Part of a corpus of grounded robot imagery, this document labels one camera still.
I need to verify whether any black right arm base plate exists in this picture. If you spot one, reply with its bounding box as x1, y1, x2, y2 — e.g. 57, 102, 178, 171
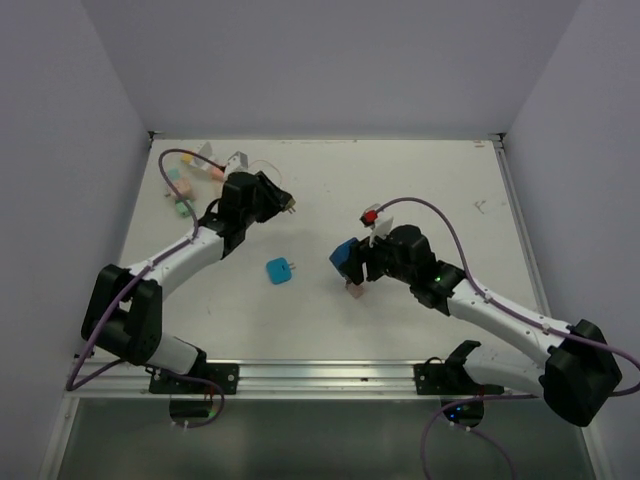
413, 357, 504, 396

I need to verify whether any yellow olive plug adapter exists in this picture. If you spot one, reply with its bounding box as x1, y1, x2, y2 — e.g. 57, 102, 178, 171
284, 199, 296, 214

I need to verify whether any aluminium right side rail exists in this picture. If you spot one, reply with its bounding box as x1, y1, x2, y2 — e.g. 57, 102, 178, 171
487, 132, 564, 359

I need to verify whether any pink cube socket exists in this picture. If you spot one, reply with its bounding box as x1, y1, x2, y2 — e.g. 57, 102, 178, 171
170, 177, 194, 200

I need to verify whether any thin orange cable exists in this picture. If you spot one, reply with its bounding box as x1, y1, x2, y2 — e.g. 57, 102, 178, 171
247, 158, 286, 186

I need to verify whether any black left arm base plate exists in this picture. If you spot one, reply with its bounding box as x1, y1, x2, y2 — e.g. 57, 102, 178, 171
145, 362, 240, 395

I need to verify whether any green plug adapter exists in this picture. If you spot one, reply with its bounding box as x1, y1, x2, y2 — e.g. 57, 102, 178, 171
174, 199, 195, 218

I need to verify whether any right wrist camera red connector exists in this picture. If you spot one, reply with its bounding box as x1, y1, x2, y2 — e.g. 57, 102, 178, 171
360, 204, 394, 247

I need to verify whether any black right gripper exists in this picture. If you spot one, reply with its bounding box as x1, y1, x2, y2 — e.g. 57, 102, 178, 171
340, 225, 415, 286

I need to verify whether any light teal plug adapter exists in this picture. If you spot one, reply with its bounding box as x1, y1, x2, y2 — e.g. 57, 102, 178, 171
165, 168, 182, 183

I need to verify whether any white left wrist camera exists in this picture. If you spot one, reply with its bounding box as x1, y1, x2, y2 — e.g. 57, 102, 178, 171
226, 151, 249, 171

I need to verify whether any salmon pink plug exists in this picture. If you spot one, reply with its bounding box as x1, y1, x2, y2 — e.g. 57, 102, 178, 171
209, 165, 226, 183

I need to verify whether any pink brown plug adapter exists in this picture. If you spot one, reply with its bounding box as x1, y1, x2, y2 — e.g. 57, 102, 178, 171
345, 282, 364, 299

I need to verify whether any aluminium table front rail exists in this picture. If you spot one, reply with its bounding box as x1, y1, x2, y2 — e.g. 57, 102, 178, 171
70, 353, 543, 400

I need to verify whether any white charger block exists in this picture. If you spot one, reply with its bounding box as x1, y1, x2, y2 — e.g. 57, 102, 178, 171
187, 142, 215, 180

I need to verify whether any dark blue cube socket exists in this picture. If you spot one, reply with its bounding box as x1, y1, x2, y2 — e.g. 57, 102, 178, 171
329, 237, 358, 282

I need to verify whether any bright blue plug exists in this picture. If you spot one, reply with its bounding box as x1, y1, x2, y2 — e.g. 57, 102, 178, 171
265, 257, 295, 285

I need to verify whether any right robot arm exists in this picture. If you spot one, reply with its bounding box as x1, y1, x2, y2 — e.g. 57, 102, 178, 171
330, 225, 622, 427

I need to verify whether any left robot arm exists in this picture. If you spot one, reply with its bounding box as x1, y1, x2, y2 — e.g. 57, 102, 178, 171
81, 172, 295, 393

